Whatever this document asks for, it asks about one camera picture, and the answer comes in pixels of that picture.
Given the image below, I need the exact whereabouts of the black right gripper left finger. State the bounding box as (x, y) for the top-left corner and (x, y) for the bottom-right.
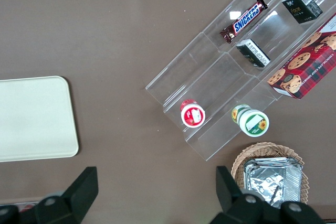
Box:
(34, 166), (99, 224)

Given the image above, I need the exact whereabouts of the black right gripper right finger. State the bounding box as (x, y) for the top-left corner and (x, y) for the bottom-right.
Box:
(209, 166), (266, 224)

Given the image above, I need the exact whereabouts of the woven wicker basket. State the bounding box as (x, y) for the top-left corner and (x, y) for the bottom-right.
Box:
(230, 142), (310, 206)

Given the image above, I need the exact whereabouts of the cream rectangular tray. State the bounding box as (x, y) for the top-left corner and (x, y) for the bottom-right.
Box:
(0, 76), (80, 163)

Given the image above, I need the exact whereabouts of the aluminium foil container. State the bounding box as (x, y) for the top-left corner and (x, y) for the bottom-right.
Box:
(243, 157), (304, 209)

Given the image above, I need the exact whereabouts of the green sunflower yogurt cup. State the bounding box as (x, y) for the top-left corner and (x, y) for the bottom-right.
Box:
(231, 104), (270, 138)

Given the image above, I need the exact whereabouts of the red strawberry yogurt cup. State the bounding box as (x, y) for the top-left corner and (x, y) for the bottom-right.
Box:
(180, 99), (206, 128)

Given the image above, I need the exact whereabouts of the clear acrylic tiered display stand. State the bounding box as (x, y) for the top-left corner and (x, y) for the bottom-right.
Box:
(145, 0), (336, 162)

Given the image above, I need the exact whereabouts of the black carton with white label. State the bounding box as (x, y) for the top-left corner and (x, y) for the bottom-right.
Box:
(236, 38), (271, 68)

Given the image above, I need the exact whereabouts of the red tartan cookie box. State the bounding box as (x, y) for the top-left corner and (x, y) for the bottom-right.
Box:
(267, 12), (336, 100)

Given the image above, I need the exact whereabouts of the Snickers chocolate bar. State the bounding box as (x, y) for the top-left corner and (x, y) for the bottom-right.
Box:
(219, 0), (269, 45)

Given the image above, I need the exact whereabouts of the black Face carton box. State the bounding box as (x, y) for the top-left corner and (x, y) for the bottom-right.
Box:
(281, 0), (323, 25)

